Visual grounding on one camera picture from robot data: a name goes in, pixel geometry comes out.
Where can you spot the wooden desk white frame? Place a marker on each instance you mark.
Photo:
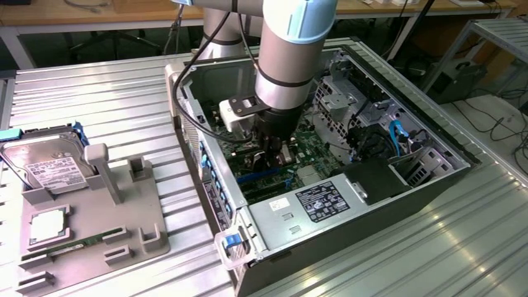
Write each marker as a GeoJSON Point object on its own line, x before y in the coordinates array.
{"type": "Point", "coordinates": [123, 12]}

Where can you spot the silver disk bay cage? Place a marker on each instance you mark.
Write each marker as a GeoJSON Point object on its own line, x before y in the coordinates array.
{"type": "Point", "coordinates": [338, 99]}

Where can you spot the green RAM stick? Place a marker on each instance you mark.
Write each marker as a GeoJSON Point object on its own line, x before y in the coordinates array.
{"type": "Point", "coordinates": [88, 240]}

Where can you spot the blue expansion slot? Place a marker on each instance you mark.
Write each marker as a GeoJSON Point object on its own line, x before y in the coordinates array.
{"type": "Point", "coordinates": [255, 175]}

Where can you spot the black expansion slot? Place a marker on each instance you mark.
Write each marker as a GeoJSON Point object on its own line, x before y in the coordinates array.
{"type": "Point", "coordinates": [264, 191]}

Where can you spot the black box on floor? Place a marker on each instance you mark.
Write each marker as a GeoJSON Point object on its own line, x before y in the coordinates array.
{"type": "Point", "coordinates": [462, 82]}

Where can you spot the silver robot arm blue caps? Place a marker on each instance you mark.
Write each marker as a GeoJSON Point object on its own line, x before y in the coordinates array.
{"type": "Point", "coordinates": [284, 55]}

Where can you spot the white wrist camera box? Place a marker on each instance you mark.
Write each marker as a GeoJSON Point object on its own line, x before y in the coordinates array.
{"type": "Point", "coordinates": [232, 117]}

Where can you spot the green motherboard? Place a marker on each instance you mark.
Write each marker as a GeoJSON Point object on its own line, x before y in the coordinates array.
{"type": "Point", "coordinates": [314, 151]}

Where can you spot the silver CPU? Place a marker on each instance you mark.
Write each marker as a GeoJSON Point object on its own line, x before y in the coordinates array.
{"type": "Point", "coordinates": [48, 226]}

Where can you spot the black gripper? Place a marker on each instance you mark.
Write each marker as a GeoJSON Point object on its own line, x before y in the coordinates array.
{"type": "Point", "coordinates": [278, 123]}

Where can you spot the silver chipset heat sink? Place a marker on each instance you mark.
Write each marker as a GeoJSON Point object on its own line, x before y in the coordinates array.
{"type": "Point", "coordinates": [312, 174]}

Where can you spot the blue case latch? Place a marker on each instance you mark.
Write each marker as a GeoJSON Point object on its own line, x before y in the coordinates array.
{"type": "Point", "coordinates": [232, 240]}

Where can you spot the open black PC case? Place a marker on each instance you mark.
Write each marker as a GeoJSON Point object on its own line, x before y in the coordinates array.
{"type": "Point", "coordinates": [412, 102]}

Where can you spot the grey parts rack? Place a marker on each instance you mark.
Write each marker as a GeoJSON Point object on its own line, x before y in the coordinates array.
{"type": "Point", "coordinates": [95, 222]}

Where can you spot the silver hard disk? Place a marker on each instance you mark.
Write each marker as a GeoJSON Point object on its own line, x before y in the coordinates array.
{"type": "Point", "coordinates": [46, 164]}

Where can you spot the metal slat table frame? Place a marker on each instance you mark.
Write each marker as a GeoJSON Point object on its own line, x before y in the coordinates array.
{"type": "Point", "coordinates": [491, 34]}

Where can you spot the blue disk caddy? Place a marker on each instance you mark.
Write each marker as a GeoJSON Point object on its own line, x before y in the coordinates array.
{"type": "Point", "coordinates": [12, 135]}

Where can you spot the silver power supply unit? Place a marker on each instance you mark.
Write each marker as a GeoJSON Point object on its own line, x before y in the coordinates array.
{"type": "Point", "coordinates": [314, 204]}

